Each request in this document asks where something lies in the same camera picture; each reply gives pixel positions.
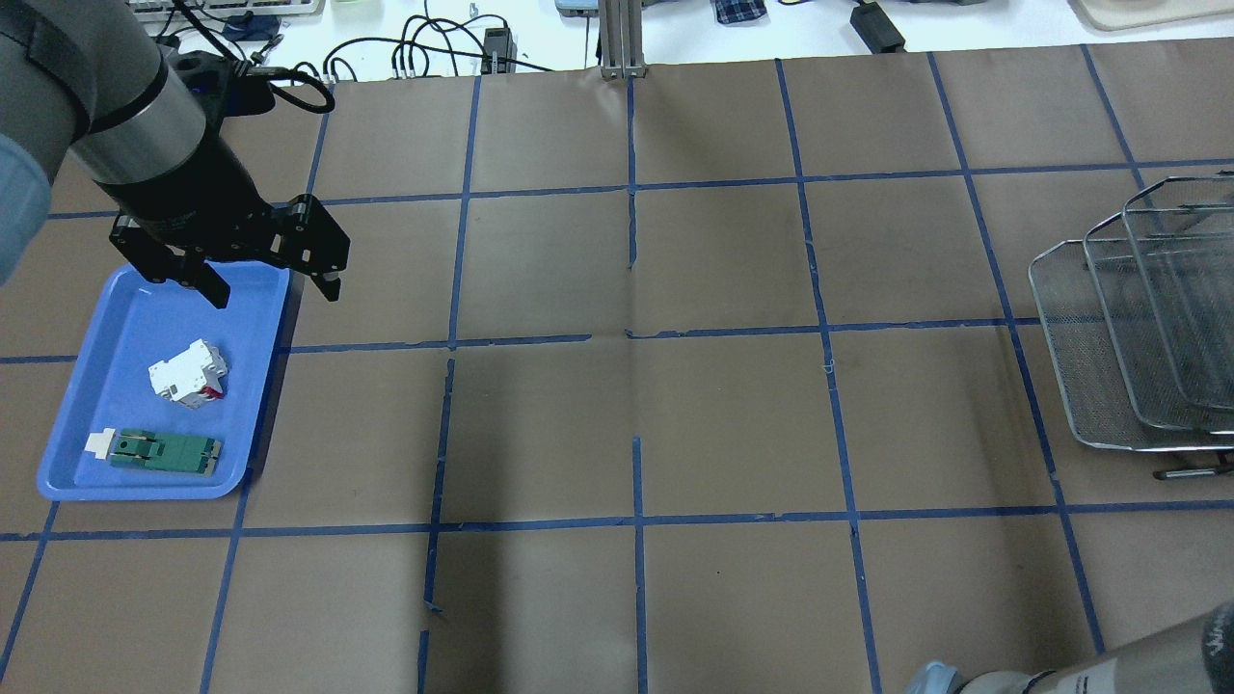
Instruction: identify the black power adapter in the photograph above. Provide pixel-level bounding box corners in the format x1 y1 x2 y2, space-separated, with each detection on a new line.
849 1 906 54

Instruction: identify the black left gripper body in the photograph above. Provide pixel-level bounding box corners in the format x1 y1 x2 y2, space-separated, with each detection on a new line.
109 53 350 282

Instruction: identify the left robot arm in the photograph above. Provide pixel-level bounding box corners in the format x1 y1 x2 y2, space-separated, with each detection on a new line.
2 1 350 307

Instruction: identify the wire mesh shelf rack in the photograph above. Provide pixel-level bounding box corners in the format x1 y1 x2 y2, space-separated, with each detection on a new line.
1028 170 1232 480

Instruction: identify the white circuit breaker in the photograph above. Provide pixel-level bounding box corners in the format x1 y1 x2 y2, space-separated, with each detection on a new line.
148 340 230 410

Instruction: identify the green switch module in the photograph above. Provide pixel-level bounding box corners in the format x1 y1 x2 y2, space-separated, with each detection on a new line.
83 429 222 475

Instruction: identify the blue plastic tray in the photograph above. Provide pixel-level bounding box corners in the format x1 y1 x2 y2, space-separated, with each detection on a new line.
36 262 290 501

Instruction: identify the aluminium frame post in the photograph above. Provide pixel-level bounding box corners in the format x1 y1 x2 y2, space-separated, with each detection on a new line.
598 0 648 82

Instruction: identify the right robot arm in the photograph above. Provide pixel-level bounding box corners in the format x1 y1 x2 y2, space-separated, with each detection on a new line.
906 601 1233 693

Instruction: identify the black braided cable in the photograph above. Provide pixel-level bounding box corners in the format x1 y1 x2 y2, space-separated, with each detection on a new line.
174 0 336 117

